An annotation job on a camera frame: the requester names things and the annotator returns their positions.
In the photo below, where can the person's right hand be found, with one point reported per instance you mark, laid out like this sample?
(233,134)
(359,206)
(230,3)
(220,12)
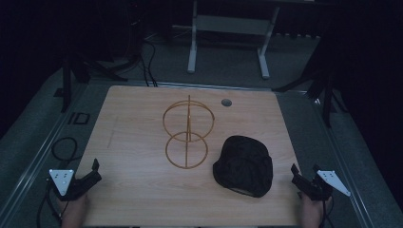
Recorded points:
(312,212)

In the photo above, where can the black cap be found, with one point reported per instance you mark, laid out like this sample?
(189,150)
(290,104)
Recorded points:
(244,166)

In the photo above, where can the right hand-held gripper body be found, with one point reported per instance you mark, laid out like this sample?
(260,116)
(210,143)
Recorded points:
(320,187)

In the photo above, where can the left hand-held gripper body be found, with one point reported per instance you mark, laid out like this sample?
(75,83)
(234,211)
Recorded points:
(62,181)

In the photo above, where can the grey round table grommet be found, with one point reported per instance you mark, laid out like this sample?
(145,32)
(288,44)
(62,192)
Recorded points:
(226,102)

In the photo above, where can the person's left hand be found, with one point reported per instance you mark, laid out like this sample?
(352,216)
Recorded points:
(75,212)

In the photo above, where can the black tripod stand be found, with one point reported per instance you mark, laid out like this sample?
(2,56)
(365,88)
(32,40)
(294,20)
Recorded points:
(76,69)
(320,82)

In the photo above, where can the white metal desk frame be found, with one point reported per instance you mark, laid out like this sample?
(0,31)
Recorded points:
(231,25)

